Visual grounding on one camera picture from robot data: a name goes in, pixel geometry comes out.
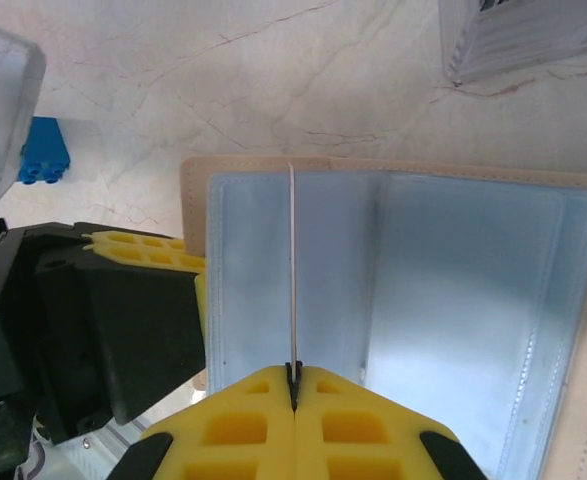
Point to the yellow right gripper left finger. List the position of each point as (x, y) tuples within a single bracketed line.
[(233, 430)]

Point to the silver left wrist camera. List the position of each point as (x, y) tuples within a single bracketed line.
[(3, 110)]

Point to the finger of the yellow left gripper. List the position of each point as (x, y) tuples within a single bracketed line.
[(143, 250)]

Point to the blue toy block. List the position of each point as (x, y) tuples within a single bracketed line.
[(45, 150)]

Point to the clear acrylic box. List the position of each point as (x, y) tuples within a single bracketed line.
[(513, 40)]

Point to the beige leather card holder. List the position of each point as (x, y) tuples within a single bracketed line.
[(448, 300)]

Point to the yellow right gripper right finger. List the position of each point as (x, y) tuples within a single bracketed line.
[(358, 430)]

